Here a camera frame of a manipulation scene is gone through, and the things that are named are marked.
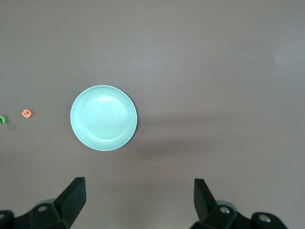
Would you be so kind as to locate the orange foam letter e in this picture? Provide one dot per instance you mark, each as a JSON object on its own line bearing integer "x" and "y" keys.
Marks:
{"x": 26, "y": 113}

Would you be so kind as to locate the green foam letter n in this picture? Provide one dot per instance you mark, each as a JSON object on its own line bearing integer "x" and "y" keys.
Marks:
{"x": 3, "y": 119}

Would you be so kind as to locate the light green plate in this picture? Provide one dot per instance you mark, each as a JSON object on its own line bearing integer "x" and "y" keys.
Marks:
{"x": 104, "y": 118}

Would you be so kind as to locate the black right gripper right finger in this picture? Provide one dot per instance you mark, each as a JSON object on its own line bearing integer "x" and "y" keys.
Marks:
{"x": 205, "y": 207}

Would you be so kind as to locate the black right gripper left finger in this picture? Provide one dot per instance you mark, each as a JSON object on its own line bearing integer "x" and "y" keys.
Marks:
{"x": 69, "y": 205}

